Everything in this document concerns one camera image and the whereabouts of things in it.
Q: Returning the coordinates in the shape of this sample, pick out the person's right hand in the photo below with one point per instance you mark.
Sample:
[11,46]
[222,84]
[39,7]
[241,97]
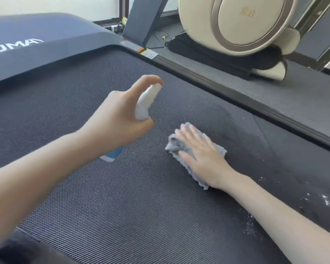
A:
[209,164]

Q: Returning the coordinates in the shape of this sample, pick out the person's left hand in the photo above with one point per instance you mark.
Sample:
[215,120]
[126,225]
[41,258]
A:
[112,126]

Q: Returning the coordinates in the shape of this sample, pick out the grey fluffy cloth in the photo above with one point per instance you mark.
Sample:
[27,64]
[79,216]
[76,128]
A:
[174,144]

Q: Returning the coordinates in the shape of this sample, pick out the white blue spray bottle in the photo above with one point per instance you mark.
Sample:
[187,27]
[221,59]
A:
[145,103]

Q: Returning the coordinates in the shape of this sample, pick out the dark grey treadmill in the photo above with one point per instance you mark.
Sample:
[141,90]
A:
[126,211]

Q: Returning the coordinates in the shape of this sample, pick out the person's right forearm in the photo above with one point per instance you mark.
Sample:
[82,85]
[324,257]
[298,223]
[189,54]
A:
[286,222]

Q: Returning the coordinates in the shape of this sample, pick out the person's left forearm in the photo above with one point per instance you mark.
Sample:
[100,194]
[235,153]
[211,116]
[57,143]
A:
[35,178]

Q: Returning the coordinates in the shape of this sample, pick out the white power socket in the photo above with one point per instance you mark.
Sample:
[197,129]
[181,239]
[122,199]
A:
[116,28]

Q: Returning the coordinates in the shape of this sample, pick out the yellow hang tag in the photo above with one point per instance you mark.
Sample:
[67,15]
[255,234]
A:
[124,20]

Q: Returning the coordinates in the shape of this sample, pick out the beige brown massage chair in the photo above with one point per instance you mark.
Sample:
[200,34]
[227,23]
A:
[250,21]

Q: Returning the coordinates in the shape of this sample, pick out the dark glass double door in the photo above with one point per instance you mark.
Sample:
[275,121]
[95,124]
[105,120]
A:
[319,38]

